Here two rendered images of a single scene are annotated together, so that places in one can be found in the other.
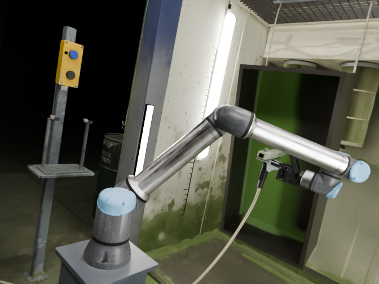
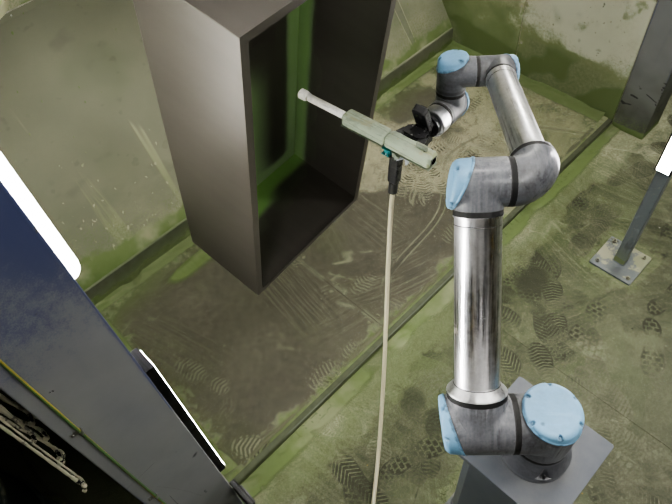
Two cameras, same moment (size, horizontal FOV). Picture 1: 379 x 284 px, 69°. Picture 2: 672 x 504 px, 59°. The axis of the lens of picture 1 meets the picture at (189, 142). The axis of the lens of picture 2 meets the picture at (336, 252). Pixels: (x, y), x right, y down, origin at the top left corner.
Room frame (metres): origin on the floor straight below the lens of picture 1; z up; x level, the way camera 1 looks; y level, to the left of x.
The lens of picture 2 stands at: (1.45, 0.83, 2.31)
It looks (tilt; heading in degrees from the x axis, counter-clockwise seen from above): 53 degrees down; 280
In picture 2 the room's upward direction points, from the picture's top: 7 degrees counter-clockwise
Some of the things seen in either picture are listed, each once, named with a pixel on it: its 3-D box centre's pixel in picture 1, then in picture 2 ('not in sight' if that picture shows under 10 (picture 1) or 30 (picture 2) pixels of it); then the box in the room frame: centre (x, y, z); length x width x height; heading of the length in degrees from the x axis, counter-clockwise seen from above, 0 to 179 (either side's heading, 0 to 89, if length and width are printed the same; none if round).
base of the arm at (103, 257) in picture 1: (109, 244); (537, 441); (1.08, 0.24, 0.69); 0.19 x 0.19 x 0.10
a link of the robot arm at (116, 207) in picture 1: (115, 212); (544, 422); (1.09, 0.24, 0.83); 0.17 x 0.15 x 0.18; 3
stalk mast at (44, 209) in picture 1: (52, 158); not in sight; (1.73, 0.85, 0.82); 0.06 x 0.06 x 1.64; 49
